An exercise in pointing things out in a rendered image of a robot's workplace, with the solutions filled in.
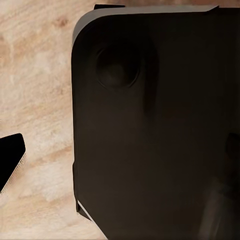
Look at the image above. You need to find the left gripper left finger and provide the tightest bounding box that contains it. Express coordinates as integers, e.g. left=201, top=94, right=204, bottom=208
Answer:
left=0, top=133, right=26, bottom=192

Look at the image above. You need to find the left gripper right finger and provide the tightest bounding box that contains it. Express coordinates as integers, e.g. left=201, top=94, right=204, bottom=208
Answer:
left=224, top=133, right=240, bottom=172

